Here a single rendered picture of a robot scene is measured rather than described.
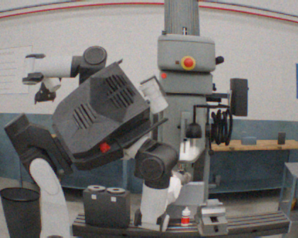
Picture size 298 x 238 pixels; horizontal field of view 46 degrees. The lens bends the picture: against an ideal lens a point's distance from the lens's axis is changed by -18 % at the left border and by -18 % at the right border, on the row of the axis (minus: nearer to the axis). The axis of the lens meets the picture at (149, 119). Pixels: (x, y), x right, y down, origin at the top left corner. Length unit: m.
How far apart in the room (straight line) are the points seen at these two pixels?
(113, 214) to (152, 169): 0.67
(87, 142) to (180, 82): 0.65
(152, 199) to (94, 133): 0.33
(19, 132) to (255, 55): 5.31
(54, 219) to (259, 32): 5.43
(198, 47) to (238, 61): 4.55
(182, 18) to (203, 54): 0.45
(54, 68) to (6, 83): 5.20
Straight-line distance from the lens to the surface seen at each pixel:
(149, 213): 1.46
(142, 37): 6.17
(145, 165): 1.34
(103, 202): 1.95
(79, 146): 1.29
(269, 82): 6.38
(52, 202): 1.41
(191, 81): 1.80
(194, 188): 2.35
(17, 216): 3.54
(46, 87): 1.85
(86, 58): 1.47
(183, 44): 1.71
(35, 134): 1.37
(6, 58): 6.73
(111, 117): 1.27
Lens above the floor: 1.66
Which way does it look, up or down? 5 degrees down
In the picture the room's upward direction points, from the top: 1 degrees clockwise
